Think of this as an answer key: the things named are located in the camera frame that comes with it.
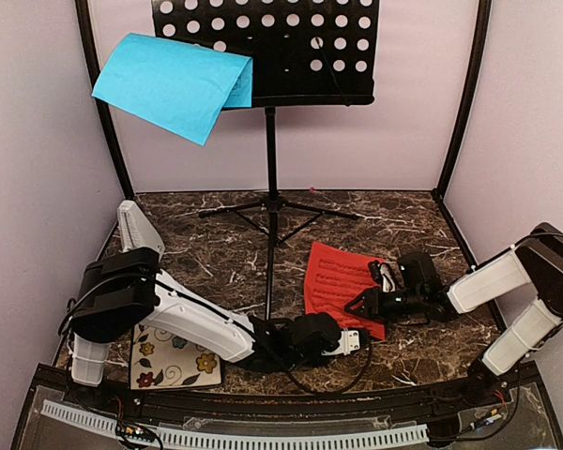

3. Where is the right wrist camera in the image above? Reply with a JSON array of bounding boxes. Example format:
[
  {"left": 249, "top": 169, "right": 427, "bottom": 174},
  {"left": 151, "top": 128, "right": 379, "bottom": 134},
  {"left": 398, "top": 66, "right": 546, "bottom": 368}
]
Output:
[{"left": 368, "top": 260, "right": 398, "bottom": 293}]

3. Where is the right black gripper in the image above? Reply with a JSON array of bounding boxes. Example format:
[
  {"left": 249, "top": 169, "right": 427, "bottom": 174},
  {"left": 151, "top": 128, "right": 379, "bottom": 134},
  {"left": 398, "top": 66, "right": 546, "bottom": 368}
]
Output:
[{"left": 344, "top": 286, "right": 425, "bottom": 325}]

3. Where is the right black frame post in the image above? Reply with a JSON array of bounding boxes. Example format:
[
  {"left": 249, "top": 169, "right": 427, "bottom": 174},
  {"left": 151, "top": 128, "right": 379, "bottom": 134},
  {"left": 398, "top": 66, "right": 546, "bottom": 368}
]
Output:
[{"left": 432, "top": 0, "right": 493, "bottom": 266}]

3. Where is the black perforated music stand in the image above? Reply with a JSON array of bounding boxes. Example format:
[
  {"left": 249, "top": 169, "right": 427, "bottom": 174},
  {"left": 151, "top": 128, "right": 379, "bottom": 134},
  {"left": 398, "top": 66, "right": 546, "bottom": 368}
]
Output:
[{"left": 151, "top": 0, "right": 380, "bottom": 317}]

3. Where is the white slotted cable duct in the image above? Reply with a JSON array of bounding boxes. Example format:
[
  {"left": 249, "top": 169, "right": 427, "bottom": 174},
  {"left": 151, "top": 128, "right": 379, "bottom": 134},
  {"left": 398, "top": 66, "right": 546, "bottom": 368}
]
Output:
[{"left": 39, "top": 400, "right": 429, "bottom": 449}]

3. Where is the black frame post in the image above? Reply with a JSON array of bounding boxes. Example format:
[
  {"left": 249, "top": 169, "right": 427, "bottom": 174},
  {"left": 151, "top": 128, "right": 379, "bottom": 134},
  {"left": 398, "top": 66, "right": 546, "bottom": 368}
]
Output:
[
  {"left": 432, "top": 0, "right": 493, "bottom": 266},
  {"left": 74, "top": 0, "right": 135, "bottom": 200}
]

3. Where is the square floral ceramic plate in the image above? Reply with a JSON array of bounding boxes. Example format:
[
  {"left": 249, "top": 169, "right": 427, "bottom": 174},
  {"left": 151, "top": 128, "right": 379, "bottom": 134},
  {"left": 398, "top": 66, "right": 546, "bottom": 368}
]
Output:
[{"left": 129, "top": 325, "right": 223, "bottom": 391}]

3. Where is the white metronome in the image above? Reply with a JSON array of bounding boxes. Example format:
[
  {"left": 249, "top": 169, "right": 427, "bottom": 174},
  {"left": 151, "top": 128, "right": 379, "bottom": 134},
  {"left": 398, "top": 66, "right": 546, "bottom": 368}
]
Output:
[{"left": 117, "top": 200, "right": 165, "bottom": 259}]

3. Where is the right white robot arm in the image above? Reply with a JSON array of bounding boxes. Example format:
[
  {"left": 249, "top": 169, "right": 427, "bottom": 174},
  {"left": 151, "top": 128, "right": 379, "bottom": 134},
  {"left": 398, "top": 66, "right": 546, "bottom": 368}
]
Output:
[{"left": 344, "top": 222, "right": 563, "bottom": 407}]

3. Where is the blue sheet music page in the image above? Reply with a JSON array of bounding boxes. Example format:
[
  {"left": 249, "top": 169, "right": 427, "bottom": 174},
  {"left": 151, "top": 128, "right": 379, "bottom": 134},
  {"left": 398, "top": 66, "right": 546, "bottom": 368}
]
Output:
[{"left": 92, "top": 34, "right": 253, "bottom": 145}]

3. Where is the red sheet music page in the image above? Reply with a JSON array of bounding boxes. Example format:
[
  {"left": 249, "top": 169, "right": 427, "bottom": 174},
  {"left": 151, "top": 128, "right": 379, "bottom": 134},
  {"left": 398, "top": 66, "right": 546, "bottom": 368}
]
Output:
[{"left": 304, "top": 242, "right": 386, "bottom": 341}]

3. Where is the small green circuit board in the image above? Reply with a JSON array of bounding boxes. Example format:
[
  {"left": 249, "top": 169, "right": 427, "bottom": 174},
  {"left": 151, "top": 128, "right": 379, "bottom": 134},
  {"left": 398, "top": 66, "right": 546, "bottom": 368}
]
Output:
[{"left": 114, "top": 421, "right": 157, "bottom": 445}]

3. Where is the left black frame post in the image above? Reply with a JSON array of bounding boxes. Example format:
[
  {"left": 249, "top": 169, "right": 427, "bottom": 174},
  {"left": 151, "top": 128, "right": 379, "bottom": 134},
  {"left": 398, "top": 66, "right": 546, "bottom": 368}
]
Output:
[{"left": 74, "top": 0, "right": 135, "bottom": 200}]

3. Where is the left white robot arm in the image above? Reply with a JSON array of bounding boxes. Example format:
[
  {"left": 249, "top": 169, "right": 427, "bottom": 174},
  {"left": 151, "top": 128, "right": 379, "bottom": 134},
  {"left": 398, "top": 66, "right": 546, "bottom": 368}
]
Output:
[{"left": 61, "top": 247, "right": 342, "bottom": 409}]

